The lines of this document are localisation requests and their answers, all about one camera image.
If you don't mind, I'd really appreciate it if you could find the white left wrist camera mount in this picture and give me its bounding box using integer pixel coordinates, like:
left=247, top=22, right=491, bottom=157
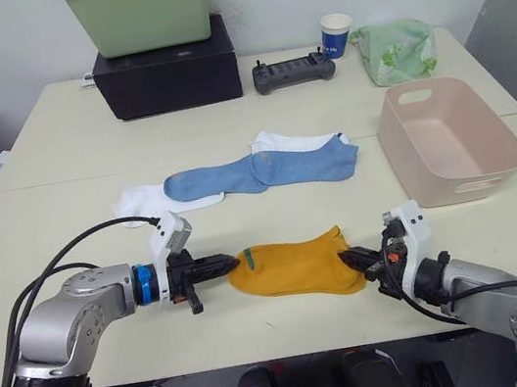
left=142, top=207, right=206, bottom=306

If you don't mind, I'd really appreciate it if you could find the green patterned plastic bag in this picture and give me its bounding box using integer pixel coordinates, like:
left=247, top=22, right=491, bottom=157
left=346, top=13, right=445, bottom=91

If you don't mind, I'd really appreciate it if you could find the white ankle sock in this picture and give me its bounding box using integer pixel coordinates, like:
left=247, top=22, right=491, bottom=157
left=248, top=115, right=353, bottom=164
left=108, top=169, right=231, bottom=231

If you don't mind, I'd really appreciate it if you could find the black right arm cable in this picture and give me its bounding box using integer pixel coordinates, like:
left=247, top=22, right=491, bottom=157
left=376, top=208, right=517, bottom=334

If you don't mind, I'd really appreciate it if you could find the black rectangular box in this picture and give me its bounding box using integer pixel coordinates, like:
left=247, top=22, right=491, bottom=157
left=84, top=11, right=246, bottom=126

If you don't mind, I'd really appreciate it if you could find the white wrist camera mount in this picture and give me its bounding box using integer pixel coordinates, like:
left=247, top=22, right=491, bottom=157
left=142, top=207, right=206, bottom=306
left=379, top=198, right=441, bottom=302

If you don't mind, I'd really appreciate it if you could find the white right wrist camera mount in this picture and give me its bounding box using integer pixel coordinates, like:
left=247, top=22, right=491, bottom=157
left=379, top=198, right=441, bottom=302

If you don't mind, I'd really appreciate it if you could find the green plastic bin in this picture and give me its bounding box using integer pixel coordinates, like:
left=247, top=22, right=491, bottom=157
left=56, top=0, right=219, bottom=67

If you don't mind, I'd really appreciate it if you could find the grey handheld remote controller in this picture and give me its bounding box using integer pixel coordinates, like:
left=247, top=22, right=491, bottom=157
left=249, top=45, right=341, bottom=98

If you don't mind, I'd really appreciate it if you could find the blue and white paper cup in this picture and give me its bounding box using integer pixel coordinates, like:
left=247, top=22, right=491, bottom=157
left=317, top=9, right=360, bottom=62

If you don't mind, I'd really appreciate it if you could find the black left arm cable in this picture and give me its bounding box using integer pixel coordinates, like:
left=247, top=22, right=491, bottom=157
left=0, top=211, right=191, bottom=387

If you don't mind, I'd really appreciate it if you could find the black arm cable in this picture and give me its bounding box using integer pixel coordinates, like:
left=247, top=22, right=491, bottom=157
left=0, top=211, right=191, bottom=387
left=376, top=208, right=517, bottom=334

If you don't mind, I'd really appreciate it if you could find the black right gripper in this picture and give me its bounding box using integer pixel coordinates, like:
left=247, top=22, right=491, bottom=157
left=335, top=226, right=413, bottom=310

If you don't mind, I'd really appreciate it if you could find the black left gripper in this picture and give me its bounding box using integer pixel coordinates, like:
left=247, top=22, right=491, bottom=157
left=164, top=240, right=249, bottom=318

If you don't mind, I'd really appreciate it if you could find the mustard yellow ankle sock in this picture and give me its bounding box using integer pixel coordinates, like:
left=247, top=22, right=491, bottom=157
left=223, top=220, right=370, bottom=314

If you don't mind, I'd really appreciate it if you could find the blue ankle sock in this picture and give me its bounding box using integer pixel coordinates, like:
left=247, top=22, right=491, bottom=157
left=248, top=132, right=366, bottom=197
left=160, top=152, right=270, bottom=210

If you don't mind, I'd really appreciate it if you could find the pink plastic container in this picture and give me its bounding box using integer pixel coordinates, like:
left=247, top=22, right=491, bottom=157
left=368, top=63, right=517, bottom=217

